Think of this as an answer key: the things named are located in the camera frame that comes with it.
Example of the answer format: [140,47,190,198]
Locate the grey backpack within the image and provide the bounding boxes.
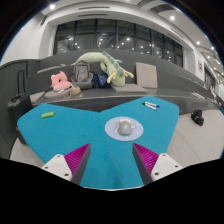
[70,60,94,90]

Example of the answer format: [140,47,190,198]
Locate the green dragon plush toy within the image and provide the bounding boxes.
[71,50,135,87]

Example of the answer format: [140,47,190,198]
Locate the dark glass window wall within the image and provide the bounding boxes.
[53,18,184,68]

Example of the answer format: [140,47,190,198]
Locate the dark blue bag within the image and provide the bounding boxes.
[91,72,109,89]

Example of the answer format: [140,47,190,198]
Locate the light grey seat cushion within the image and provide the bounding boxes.
[29,90,46,104]

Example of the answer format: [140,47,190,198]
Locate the grey and white computer mouse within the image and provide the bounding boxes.
[116,120,133,136]

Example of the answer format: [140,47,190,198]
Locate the beige square cushion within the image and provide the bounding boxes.
[134,61,159,89]

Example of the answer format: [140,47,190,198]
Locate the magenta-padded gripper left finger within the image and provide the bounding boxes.
[41,143,92,186]

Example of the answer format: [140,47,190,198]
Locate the ceiling spot lights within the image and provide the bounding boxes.
[49,2,224,68]

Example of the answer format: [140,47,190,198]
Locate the small black bag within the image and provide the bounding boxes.
[190,108,205,127]

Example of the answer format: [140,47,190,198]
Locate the tan round basket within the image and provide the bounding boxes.
[69,85,82,96]

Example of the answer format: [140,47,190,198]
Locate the pink plush toy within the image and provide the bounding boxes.
[50,70,72,92]

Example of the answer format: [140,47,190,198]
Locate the round light blue mouse pad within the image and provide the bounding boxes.
[104,116,145,142]

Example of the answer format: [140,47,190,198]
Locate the green oblong case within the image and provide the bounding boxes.
[41,111,56,119]

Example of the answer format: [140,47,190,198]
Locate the grey flat seat cushion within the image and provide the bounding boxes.
[110,83,148,94]

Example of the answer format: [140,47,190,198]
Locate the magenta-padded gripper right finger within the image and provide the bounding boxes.
[132,143,184,185]

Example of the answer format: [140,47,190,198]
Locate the grey round seat cushion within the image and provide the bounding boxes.
[44,87,73,99]

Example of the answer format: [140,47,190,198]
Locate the black suitcase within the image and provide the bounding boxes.
[7,92,33,126]

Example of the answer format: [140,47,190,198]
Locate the white marker with blue cap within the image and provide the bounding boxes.
[145,101,160,109]

